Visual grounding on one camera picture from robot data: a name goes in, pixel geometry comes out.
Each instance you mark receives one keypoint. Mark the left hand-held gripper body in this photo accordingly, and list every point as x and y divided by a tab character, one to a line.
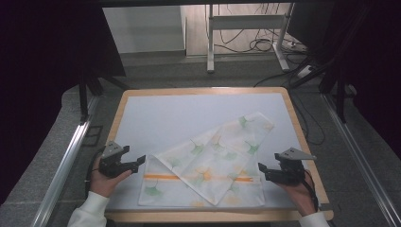
110	164

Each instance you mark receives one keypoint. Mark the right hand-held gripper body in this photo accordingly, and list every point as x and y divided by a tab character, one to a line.
290	171

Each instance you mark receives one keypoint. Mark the white leaf-print cloth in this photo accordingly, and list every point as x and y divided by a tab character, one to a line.
214	160

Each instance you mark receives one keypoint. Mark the person's left hand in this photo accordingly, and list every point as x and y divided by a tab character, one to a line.
104	184

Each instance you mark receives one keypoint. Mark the person's right hand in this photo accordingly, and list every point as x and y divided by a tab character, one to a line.
302	198

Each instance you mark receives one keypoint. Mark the grey tape piece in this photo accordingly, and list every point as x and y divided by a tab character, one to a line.
325	207

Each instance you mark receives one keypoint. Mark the pale blue table mat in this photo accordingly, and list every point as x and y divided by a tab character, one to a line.
176	119

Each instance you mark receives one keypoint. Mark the black metal stand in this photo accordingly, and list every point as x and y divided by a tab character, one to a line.
83	97
340	94

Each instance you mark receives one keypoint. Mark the small wooden table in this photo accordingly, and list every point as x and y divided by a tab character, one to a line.
205	217

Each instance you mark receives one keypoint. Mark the white power strip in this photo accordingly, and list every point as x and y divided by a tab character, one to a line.
305	71

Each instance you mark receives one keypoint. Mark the dark curtain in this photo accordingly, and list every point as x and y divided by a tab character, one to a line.
375	63
41	78

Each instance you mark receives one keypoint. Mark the white cabinet panel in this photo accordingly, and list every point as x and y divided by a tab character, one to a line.
142	30

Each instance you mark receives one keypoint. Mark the black floor bracket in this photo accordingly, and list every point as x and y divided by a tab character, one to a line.
93	135

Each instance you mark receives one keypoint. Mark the aluminium rail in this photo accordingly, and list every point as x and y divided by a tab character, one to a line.
362	164
63	170

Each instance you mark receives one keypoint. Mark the white metal desk frame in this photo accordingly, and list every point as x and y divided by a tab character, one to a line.
246	22

